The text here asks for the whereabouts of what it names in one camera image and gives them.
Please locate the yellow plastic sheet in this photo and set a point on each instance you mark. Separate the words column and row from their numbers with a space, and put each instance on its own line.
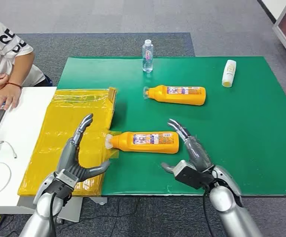
column 59, row 130

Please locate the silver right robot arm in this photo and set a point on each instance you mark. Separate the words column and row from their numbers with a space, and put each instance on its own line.
column 231, row 212

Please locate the orange detergent bottle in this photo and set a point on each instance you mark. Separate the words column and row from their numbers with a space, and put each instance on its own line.
column 152, row 144
column 179, row 98

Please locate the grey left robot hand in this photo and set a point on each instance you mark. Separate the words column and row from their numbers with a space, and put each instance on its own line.
column 67, row 155

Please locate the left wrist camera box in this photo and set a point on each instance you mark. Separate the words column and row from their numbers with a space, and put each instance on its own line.
column 60, row 188

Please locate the clear water bottle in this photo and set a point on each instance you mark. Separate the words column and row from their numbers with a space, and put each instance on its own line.
column 148, row 59

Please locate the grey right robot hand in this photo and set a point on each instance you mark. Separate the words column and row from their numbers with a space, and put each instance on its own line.
column 198, row 153

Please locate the white lotion bottle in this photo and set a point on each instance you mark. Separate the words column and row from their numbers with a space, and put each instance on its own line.
column 229, row 73

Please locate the person's left forearm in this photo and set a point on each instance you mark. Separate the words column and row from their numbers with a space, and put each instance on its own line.
column 22, row 68

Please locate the green table mat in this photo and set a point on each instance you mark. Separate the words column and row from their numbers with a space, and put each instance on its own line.
column 231, row 130

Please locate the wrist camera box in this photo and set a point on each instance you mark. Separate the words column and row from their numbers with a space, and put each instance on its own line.
column 60, row 188
column 192, row 178

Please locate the person's left hand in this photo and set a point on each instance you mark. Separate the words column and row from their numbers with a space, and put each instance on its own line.
column 6, row 98

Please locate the person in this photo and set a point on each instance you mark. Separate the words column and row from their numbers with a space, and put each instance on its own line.
column 0, row 49

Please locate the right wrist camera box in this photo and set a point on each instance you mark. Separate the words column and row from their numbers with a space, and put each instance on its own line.
column 192, row 178

